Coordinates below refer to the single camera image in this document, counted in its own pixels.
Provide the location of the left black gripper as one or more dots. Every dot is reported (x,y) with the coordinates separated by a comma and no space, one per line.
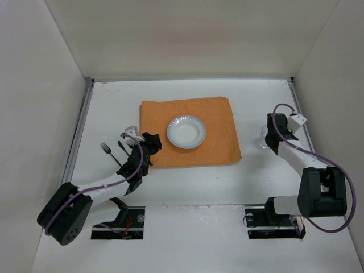
(148,143)

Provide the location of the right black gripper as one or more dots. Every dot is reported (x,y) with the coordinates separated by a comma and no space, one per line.
(273,139)

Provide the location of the clear plastic cup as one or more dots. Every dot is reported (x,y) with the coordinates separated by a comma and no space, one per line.
(262,138)

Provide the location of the black plastic knife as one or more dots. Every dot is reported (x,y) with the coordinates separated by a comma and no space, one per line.
(122,147)

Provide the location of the white round plate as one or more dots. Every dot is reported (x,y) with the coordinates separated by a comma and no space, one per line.
(186,132)

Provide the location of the black plastic fork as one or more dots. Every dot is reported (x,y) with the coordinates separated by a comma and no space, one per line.
(107,150)

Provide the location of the orange cloth placemat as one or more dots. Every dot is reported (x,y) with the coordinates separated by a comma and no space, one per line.
(221,145)

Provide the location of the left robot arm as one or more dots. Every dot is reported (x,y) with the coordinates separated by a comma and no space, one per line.
(69,209)

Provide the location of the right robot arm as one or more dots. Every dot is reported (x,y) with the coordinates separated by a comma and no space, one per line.
(322,190)

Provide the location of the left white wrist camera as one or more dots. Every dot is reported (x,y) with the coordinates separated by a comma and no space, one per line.
(132,133)

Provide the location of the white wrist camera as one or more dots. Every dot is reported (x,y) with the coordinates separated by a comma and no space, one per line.
(295,121)
(132,133)

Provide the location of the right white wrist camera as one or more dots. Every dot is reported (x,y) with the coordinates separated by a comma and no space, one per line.
(295,121)

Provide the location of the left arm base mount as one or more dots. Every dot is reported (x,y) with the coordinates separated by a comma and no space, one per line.
(128,224)

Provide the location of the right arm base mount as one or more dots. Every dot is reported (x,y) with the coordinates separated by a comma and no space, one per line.
(262,222)

